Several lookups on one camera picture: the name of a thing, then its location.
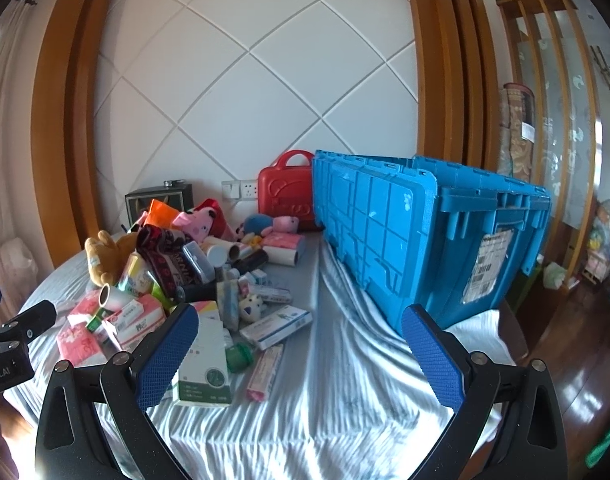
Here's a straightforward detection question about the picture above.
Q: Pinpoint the small tan teddy bear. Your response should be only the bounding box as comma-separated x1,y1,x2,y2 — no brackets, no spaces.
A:
236,226,264,249

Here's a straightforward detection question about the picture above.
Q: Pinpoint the pink tissue packet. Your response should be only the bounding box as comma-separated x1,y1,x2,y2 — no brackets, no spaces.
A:
67,291,104,327
261,232,307,264
56,326,109,369

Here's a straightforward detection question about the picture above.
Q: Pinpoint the pink narrow box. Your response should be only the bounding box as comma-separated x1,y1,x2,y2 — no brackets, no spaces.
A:
246,344,287,402

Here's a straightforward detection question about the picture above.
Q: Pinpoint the white paper roll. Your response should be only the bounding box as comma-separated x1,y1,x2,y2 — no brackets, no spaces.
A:
97,283,136,312

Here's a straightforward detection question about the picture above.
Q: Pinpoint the sheer window curtain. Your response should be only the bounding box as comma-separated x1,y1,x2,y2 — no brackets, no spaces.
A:
0,0,56,288

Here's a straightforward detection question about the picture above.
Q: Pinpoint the maroon printed towel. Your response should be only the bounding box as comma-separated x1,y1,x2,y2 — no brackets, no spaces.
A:
135,225,208,293

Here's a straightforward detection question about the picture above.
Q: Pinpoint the wooden wall frame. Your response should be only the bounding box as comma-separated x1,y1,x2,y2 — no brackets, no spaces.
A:
401,0,502,177
32,0,132,257

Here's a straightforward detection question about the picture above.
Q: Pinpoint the black bag roll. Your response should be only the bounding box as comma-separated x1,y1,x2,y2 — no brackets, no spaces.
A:
177,282,219,304
234,250,269,277

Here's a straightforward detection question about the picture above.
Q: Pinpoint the green medicine bottle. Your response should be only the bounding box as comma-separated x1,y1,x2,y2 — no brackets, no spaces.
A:
227,342,257,374

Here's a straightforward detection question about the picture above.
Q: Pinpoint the white bottle peach label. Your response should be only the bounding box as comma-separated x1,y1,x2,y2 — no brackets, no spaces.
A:
205,239,242,267

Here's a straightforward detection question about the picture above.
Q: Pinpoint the dark framed box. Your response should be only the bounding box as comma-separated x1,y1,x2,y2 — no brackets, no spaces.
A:
125,182,194,228

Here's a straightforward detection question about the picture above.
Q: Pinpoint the white box blue print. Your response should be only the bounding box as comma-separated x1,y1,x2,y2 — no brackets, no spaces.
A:
239,306,313,352

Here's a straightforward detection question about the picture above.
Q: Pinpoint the red plastic carry case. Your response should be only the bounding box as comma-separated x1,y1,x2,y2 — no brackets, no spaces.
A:
257,150,327,232

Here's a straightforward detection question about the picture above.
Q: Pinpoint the wooden lattice partition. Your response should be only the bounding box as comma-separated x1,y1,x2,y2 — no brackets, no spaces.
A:
496,0,604,282

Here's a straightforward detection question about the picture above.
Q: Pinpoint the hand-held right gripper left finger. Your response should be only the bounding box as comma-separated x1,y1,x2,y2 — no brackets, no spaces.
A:
35,302,200,480

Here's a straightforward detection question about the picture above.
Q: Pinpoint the grey cloth-covered desktop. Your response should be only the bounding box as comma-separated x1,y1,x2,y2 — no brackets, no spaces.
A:
5,232,528,480

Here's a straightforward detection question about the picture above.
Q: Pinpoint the clear plastic box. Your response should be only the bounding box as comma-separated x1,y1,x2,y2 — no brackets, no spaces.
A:
181,241,217,284

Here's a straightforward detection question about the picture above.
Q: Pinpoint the pink pig plush red hat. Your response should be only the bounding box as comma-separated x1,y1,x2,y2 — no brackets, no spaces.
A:
172,199,222,242

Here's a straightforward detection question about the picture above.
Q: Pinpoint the blue plastic crate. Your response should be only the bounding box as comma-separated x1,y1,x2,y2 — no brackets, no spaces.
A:
311,149,552,335

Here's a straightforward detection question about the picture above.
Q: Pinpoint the white box green stripe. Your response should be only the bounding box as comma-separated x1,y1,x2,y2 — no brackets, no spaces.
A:
172,316,234,407

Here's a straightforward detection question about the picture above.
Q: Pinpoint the blue and pink plush toy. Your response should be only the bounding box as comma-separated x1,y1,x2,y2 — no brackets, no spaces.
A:
240,213,301,239

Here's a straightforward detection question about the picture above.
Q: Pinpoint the large red white medicine box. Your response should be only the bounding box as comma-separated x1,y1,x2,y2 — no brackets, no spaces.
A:
102,300,167,352

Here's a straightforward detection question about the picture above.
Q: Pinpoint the white plastic bag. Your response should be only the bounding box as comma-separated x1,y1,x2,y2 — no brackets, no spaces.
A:
0,239,39,287

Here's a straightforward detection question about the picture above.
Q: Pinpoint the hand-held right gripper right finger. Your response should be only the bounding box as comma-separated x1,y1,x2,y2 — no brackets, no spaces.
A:
402,304,568,480

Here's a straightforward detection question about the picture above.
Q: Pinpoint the light blue narrow box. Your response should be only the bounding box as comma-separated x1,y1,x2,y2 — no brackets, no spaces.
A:
216,280,242,332

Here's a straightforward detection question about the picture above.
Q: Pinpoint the small white plush toy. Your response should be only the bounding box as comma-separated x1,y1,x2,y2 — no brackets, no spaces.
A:
236,292,264,322

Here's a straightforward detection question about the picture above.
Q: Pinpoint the rolled patterned carpet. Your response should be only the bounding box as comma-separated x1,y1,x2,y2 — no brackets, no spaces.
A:
499,82,539,177

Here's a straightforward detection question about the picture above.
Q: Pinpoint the pastel sanitary pad pack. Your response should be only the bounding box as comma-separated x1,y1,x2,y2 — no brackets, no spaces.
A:
119,254,152,294

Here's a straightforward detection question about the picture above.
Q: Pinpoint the pile of toys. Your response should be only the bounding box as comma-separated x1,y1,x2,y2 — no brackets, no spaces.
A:
582,199,610,282

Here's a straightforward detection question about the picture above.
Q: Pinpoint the brown plush bear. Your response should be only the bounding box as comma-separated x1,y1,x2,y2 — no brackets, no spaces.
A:
84,230,138,287

